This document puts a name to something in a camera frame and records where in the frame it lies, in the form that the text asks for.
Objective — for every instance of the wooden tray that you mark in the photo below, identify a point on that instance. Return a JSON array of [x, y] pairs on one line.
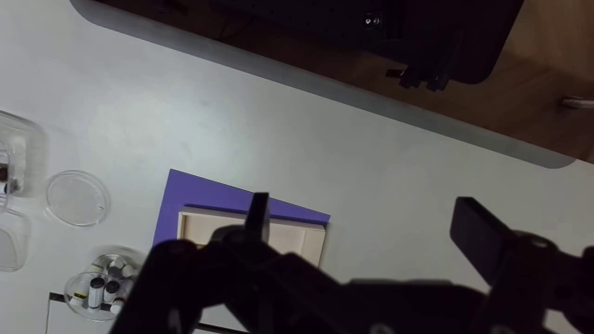
[[285, 235]]

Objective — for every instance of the purple mat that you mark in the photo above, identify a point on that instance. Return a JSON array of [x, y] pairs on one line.
[[189, 189]]

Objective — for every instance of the clear plastic container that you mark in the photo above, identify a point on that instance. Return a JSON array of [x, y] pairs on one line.
[[23, 156]]

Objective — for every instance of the clear glass bowl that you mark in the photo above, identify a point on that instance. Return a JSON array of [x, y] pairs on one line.
[[77, 287]]

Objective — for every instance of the clear plastic container lid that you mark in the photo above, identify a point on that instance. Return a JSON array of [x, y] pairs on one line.
[[16, 232]]

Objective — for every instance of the white bottle black cap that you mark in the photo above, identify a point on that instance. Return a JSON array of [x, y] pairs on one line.
[[96, 291]]

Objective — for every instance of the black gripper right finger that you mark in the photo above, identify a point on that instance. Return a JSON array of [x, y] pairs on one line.
[[528, 272]]

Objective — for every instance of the clear round lid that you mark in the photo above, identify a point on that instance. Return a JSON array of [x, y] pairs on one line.
[[77, 198]]

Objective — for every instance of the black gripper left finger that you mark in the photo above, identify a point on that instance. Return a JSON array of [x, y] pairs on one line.
[[269, 291]]

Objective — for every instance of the white bottle in bowl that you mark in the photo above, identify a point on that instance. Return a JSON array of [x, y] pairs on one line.
[[122, 267]]

